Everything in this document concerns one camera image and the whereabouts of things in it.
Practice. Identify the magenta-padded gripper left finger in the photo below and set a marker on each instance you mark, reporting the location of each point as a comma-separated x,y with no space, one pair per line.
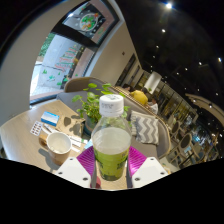
74,170

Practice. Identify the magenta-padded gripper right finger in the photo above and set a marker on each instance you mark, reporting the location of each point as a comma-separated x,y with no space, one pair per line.
149,170

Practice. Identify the clear bottle with green label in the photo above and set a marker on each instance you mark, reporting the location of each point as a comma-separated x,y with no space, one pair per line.
111,160

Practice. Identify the brown mug with white interior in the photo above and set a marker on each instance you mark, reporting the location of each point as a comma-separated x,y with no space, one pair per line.
59,156

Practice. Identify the white flat packet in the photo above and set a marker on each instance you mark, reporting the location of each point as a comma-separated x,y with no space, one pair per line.
76,142

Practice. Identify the small light blue carton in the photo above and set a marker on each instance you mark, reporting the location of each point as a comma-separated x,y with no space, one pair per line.
88,144

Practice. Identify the grey curved sofa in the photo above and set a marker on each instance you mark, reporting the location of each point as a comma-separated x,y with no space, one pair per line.
163,140

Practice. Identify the grey zigzag pillow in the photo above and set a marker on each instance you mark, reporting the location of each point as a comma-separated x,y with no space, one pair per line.
145,128

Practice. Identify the group of dining chairs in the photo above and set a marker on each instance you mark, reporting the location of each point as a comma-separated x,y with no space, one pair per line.
186,143

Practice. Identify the flat blue and white box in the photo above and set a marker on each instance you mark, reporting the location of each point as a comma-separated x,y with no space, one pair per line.
50,118

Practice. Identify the person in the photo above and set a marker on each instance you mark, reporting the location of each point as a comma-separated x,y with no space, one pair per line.
153,106
127,88
140,97

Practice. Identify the green potted plant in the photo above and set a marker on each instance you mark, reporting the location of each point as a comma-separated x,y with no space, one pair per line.
90,108

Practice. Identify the white round pillar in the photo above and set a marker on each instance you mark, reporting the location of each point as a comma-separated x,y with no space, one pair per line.
152,82

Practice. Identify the window with holiday decals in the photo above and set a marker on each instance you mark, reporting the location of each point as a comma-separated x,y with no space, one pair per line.
56,70

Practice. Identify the group of ceiling spotlights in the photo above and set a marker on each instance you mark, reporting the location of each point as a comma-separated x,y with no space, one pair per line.
169,5

